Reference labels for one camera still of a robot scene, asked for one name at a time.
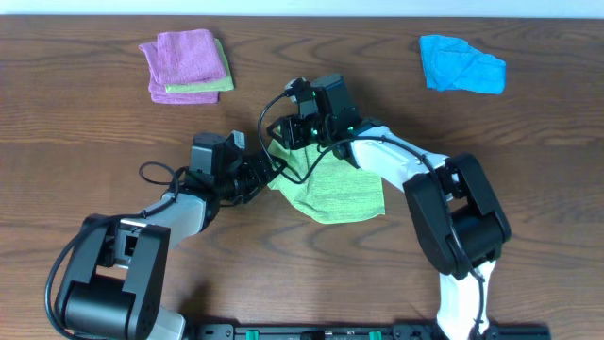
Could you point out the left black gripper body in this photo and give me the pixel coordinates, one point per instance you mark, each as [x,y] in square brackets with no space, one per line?
[247,179]

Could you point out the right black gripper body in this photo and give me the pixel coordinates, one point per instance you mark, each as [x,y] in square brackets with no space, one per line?
[307,132]

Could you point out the light green microfiber cloth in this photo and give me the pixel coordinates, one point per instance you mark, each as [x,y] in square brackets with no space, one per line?
[326,189]

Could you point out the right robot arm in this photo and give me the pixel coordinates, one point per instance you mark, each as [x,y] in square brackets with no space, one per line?
[458,220]

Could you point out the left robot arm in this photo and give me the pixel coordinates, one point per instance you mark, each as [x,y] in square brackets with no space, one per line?
[107,282]

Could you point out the folded green cloth in stack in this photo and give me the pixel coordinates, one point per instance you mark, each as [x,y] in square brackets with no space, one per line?
[223,84]

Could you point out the bottom folded purple cloth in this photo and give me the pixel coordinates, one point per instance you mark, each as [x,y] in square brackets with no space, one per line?
[158,92]

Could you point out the folded purple cloth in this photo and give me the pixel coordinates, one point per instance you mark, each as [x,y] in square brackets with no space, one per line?
[158,92]
[188,56]

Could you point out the top folded purple cloth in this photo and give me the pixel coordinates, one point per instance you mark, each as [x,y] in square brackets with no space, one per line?
[188,56]

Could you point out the blue crumpled cloth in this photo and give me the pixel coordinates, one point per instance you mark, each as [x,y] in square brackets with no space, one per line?
[452,64]

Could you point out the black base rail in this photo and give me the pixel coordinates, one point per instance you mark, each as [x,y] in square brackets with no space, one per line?
[403,331]

